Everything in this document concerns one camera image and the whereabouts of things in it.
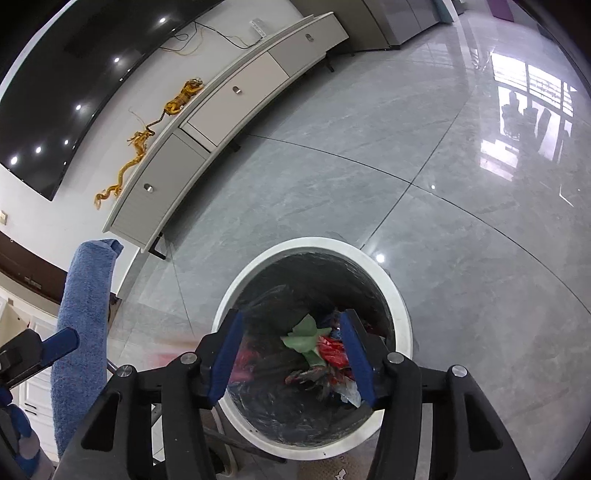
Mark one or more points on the blue fluffy blanket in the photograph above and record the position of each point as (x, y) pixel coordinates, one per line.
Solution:
(78, 323)

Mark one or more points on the short golden coiled figurine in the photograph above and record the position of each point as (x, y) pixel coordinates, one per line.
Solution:
(182, 97)

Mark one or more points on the black bin liner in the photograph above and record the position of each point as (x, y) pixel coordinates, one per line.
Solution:
(286, 415)

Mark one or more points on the long golden dragon figurine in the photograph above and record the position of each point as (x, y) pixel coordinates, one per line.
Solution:
(131, 157)

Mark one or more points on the white printed plastic bag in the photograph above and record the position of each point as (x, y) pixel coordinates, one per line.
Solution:
(348, 392)

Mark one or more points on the white grey television cabinet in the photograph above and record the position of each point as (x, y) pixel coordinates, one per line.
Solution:
(221, 120)

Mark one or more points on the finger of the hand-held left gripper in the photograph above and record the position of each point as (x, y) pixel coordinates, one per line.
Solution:
(60, 344)

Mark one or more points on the tall grey cabinet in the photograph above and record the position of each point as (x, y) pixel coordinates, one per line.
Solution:
(392, 23)

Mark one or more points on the green paper wrapper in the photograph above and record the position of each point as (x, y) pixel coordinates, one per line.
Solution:
(302, 339)

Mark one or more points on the red snack wrapper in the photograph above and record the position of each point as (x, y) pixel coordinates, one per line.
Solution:
(332, 353)

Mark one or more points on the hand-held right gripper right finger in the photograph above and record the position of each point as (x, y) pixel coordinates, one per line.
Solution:
(358, 360)

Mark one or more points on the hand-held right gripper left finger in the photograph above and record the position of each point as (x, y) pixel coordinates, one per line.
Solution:
(226, 360)

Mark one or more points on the white base cabinets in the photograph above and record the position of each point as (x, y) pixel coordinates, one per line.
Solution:
(39, 397)

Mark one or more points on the small white tabletop item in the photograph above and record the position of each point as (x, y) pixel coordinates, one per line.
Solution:
(257, 27)

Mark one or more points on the dark brown door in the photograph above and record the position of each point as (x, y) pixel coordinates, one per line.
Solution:
(27, 263)

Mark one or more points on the white round bin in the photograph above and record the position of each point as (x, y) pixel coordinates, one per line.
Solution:
(323, 247)

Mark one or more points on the black wall television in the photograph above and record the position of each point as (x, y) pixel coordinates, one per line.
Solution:
(69, 69)

